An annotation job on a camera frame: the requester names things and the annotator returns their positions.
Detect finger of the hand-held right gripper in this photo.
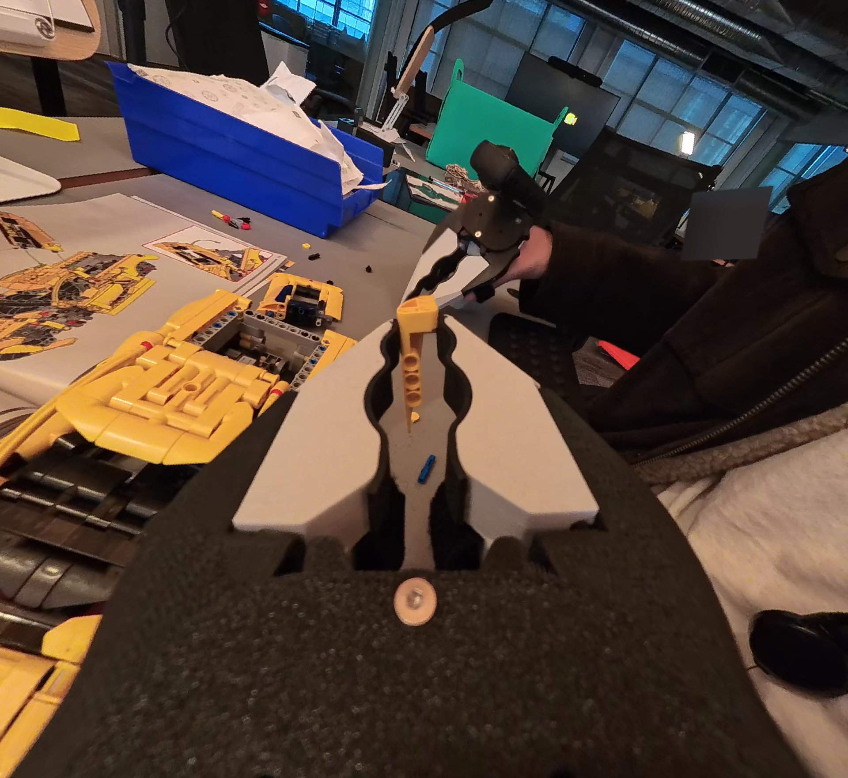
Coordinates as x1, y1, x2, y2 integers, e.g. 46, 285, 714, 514
401, 224, 466, 300
434, 253, 496, 311

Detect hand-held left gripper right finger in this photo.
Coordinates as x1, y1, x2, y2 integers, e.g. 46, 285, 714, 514
440, 315, 601, 551

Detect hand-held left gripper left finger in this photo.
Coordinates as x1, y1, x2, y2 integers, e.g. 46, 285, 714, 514
231, 319, 399, 555

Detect yellow brick door panel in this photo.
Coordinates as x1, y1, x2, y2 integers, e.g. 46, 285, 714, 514
395, 297, 441, 433

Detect yellow brick subassembly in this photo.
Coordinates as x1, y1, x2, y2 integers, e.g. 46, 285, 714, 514
254, 272, 346, 327

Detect yellow brick car model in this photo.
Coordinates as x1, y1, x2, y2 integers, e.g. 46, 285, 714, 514
0, 290, 359, 778

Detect person's right forearm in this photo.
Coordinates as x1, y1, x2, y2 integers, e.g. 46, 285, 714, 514
519, 220, 730, 343

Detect grey desk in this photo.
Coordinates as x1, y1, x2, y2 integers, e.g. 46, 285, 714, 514
0, 115, 524, 567

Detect person's right hand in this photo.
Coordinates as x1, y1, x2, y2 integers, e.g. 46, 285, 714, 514
505, 227, 555, 283

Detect green storage bin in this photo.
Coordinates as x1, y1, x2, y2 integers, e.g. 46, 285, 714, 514
383, 167, 479, 227

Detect model kit box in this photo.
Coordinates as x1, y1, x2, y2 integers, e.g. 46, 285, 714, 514
407, 161, 482, 204

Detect black studded mat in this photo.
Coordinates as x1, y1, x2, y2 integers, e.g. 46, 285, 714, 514
488, 312, 582, 402

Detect green board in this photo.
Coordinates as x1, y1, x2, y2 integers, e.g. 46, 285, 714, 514
424, 58, 570, 180

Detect black office chair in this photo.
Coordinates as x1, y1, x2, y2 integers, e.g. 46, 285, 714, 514
549, 125, 721, 250

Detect orange striped traffic cone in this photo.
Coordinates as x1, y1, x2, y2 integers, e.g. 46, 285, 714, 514
595, 338, 643, 370

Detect scattered small brick pins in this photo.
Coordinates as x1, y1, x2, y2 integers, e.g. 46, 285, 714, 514
210, 207, 376, 276

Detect blue storage bin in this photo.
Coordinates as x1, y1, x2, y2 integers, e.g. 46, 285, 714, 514
105, 60, 386, 239

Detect crumpled white paper bags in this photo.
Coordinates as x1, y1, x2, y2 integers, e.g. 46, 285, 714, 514
126, 60, 392, 197

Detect open instruction booklet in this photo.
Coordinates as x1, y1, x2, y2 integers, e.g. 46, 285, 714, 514
0, 193, 296, 409

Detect black round badge reel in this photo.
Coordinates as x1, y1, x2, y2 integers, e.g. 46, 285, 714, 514
748, 610, 848, 701

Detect yellow paper scrap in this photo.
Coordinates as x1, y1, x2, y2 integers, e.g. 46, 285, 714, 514
0, 106, 81, 143

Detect dark wall monitor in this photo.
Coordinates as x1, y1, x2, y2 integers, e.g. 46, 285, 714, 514
506, 52, 622, 160

